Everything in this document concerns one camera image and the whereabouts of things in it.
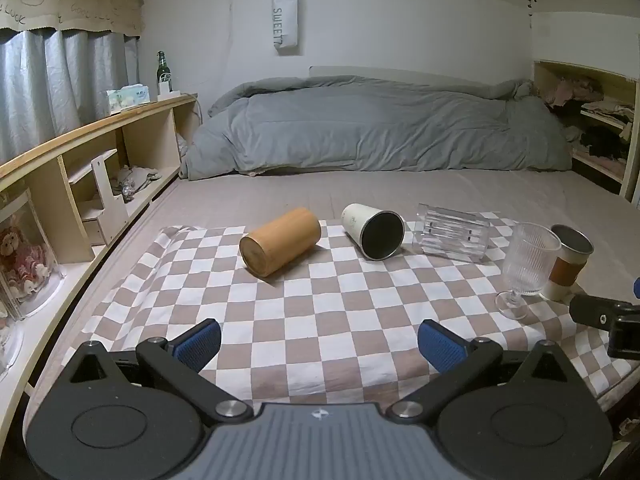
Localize dark clothes pile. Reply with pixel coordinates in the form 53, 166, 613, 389
561, 121, 632, 162

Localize clear square plastic cup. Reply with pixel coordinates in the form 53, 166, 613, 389
412, 203, 491, 263

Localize wooden clothes shelf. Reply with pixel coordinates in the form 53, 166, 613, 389
532, 59, 640, 202

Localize white box holder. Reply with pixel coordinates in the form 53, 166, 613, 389
157, 72, 184, 103

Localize clear dome cover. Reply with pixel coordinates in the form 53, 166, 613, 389
0, 319, 25, 382

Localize grey duvet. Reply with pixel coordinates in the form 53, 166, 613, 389
179, 75, 573, 181

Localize ribbed glass goblet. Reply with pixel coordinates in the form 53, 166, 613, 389
494, 222, 563, 321

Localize beige cloth bundle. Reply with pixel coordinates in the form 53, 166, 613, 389
116, 164, 164, 196

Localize beige folded clothes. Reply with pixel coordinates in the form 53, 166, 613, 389
580, 101, 637, 124

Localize white cup brown sleeve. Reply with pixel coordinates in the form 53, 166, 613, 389
540, 224, 595, 302

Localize grey curtain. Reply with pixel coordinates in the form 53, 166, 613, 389
0, 27, 141, 167

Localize white headboard panel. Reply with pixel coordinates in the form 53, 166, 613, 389
308, 64, 532, 85

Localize white cup dark inside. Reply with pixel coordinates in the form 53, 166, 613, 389
341, 203, 405, 261

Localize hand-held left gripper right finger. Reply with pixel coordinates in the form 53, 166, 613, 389
386, 318, 588, 423

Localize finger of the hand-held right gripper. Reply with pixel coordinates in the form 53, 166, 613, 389
569, 294, 640, 359

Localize brown white checkered cloth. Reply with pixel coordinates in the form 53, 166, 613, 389
75, 211, 633, 413

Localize doll in pink dress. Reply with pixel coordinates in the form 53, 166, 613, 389
0, 226, 52, 297

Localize white hanging fabric bag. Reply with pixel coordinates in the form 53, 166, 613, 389
271, 0, 303, 56

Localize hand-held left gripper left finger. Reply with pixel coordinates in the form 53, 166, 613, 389
62, 318, 254, 427

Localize plush toy in clear case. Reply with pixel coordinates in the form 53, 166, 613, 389
0, 187, 68, 322

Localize tissue pack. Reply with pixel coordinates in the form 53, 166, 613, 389
105, 83, 151, 114

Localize bamboo cylinder cup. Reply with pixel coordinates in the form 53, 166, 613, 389
239, 207, 322, 279

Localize long wooden bedside shelf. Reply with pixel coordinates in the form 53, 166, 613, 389
0, 93, 201, 461

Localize pink clothes pile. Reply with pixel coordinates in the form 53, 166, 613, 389
544, 76, 609, 109

